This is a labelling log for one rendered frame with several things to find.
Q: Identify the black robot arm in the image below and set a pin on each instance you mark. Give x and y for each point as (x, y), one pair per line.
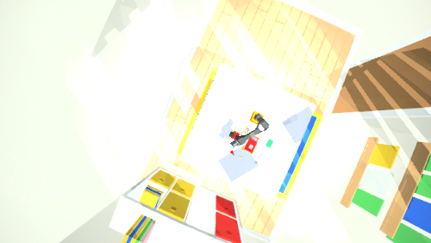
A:
(241, 140)

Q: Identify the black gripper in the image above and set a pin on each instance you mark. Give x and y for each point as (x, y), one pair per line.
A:
(232, 135)

